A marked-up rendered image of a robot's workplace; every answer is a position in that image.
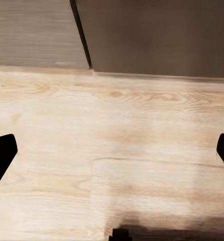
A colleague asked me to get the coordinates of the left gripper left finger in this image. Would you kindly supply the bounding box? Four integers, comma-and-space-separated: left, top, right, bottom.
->
0, 134, 18, 180

